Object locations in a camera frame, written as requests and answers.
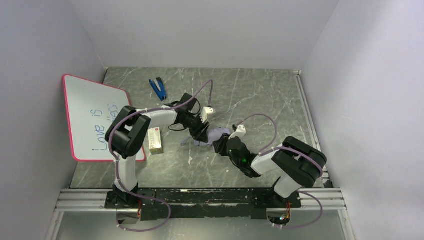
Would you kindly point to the blue stapler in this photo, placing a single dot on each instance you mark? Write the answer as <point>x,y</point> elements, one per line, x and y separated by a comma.
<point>159,88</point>

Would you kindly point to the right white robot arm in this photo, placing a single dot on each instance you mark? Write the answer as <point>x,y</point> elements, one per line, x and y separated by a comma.
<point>300,163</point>

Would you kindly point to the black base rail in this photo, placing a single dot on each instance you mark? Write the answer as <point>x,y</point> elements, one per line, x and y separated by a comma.
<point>199,203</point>

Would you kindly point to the lavender folding umbrella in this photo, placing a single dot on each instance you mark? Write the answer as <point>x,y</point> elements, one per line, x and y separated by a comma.
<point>213,135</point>

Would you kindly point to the small beige box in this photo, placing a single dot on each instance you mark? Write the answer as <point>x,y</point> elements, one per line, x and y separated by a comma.
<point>155,141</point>

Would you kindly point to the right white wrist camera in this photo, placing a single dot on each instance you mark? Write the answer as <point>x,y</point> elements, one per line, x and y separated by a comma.
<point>239,132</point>

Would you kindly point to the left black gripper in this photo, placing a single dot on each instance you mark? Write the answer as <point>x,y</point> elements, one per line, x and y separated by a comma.
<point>199,131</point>

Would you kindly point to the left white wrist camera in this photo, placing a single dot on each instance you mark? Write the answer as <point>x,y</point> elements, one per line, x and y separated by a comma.
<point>205,113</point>

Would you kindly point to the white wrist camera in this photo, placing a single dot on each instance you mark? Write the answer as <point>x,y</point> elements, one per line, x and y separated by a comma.
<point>239,132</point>
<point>205,113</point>

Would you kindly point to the pink framed whiteboard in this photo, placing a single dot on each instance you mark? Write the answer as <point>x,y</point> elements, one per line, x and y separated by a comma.
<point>91,108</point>

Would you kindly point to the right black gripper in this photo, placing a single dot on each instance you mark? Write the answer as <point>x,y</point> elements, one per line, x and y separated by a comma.
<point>220,145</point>

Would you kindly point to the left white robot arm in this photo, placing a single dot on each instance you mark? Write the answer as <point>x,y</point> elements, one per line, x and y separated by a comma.
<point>126,135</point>

